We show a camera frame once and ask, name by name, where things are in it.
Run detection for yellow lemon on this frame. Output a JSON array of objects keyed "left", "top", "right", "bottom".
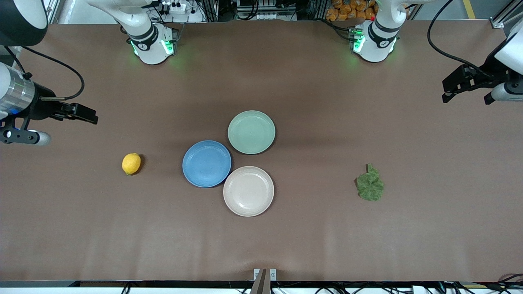
[{"left": 122, "top": 153, "right": 141, "bottom": 176}]

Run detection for green lettuce leaf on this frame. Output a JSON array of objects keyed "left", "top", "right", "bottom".
[{"left": 356, "top": 164, "right": 384, "bottom": 201}]

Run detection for orange snack bags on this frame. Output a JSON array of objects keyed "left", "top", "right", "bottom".
[{"left": 325, "top": 0, "right": 379, "bottom": 22}]

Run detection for blue plate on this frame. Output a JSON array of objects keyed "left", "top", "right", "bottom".
[{"left": 182, "top": 140, "right": 232, "bottom": 188}]

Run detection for white power strip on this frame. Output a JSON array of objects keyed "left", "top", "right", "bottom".
[{"left": 161, "top": 2, "right": 187, "bottom": 14}]

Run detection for pale green plate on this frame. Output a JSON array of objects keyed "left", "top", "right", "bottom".
[{"left": 228, "top": 110, "right": 276, "bottom": 155}]

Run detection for beige plate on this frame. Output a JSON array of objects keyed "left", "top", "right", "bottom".
[{"left": 223, "top": 166, "right": 275, "bottom": 217}]

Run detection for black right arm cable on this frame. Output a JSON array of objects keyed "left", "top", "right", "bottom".
[{"left": 4, "top": 46, "right": 85, "bottom": 101}]

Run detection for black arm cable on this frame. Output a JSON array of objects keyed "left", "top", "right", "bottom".
[
  {"left": 4, "top": 46, "right": 85, "bottom": 101},
  {"left": 427, "top": 0, "right": 492, "bottom": 79}
]

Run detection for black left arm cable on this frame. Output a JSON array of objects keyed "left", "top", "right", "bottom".
[{"left": 427, "top": 0, "right": 492, "bottom": 79}]

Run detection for aluminium frame profile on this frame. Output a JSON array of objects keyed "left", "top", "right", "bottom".
[
  {"left": 43, "top": 0, "right": 62, "bottom": 25},
  {"left": 489, "top": 0, "right": 523, "bottom": 29}
]

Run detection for black table edge rail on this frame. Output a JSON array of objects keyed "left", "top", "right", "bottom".
[{"left": 0, "top": 280, "right": 523, "bottom": 289}]

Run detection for grey table edge bracket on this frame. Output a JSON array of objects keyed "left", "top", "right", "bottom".
[{"left": 250, "top": 268, "right": 277, "bottom": 294}]

